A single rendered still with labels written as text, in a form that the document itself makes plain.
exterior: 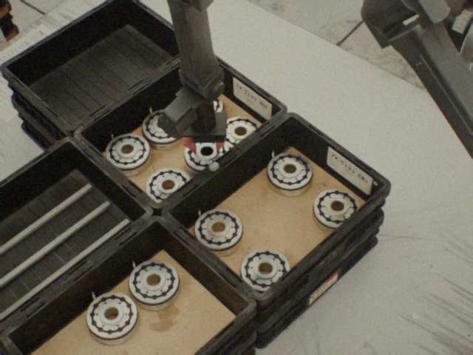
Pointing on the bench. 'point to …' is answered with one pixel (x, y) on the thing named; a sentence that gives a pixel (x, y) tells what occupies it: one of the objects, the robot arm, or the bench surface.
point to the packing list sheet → (12, 57)
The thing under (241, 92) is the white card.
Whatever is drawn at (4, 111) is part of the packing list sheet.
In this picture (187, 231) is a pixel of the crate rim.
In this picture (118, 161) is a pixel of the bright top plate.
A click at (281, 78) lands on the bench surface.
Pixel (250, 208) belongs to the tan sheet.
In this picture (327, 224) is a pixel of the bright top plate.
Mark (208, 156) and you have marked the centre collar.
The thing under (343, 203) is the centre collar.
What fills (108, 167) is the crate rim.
